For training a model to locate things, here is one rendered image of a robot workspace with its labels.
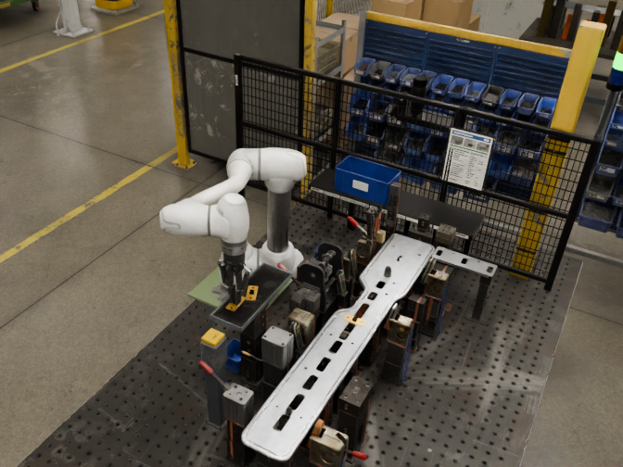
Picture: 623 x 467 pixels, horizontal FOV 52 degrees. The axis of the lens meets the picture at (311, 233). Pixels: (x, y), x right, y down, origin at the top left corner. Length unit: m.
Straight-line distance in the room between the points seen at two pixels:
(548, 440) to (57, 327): 2.88
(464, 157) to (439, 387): 1.12
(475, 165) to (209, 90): 2.61
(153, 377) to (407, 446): 1.08
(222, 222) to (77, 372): 2.02
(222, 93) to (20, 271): 1.97
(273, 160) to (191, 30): 2.67
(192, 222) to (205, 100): 3.23
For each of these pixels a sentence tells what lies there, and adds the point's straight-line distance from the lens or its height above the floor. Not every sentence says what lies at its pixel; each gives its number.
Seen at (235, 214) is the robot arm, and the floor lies 1.62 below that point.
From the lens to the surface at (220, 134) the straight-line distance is 5.28.
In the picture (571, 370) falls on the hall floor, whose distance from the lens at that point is 4.12.
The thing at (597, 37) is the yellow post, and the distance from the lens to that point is 2.93.
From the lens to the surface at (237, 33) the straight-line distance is 4.84.
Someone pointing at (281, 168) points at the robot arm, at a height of 1.49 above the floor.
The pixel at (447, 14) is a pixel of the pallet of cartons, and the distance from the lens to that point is 6.96.
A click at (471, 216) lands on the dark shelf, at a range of 3.27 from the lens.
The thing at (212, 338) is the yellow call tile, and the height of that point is 1.16.
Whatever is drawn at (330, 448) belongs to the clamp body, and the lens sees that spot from 2.10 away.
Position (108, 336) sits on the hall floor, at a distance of 4.05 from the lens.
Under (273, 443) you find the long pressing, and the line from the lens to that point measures 2.18.
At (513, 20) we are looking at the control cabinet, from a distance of 9.07.
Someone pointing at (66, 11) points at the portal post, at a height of 0.29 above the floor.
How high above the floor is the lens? 2.75
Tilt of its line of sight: 35 degrees down
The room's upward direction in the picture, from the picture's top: 3 degrees clockwise
